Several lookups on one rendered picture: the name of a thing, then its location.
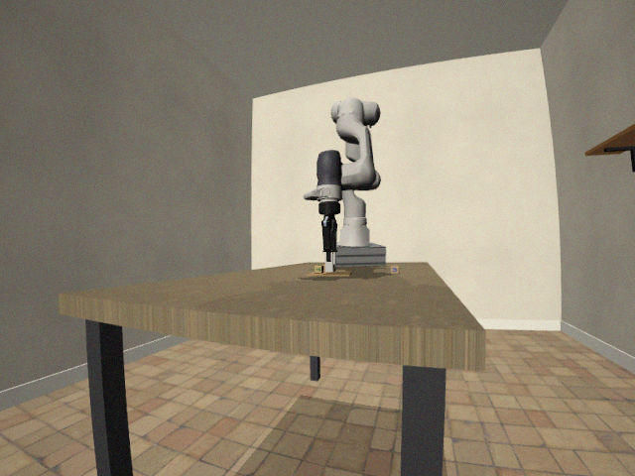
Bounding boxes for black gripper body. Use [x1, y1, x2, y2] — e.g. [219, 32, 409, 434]
[318, 202, 340, 229]

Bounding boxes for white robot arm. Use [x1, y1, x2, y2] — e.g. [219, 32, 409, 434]
[304, 98, 381, 247]

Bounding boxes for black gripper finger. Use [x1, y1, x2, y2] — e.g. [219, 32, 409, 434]
[321, 216, 334, 272]
[332, 219, 337, 264]

